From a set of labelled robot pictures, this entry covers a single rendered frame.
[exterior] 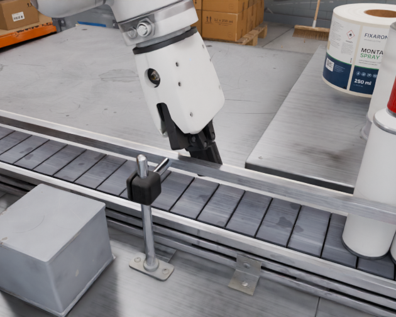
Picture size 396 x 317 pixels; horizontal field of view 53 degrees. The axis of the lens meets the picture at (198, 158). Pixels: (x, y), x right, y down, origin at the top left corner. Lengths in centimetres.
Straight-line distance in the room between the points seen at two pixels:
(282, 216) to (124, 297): 21
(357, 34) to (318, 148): 28
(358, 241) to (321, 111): 37
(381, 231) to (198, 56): 27
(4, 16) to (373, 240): 421
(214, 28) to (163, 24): 352
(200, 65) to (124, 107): 47
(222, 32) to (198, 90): 346
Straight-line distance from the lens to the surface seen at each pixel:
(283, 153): 64
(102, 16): 267
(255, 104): 92
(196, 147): 46
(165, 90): 42
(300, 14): 515
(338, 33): 89
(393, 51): 66
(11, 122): 62
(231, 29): 386
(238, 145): 75
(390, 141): 41
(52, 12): 42
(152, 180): 42
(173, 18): 42
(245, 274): 51
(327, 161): 64
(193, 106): 43
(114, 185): 57
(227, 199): 53
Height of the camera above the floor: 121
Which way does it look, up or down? 32 degrees down
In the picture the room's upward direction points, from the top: straight up
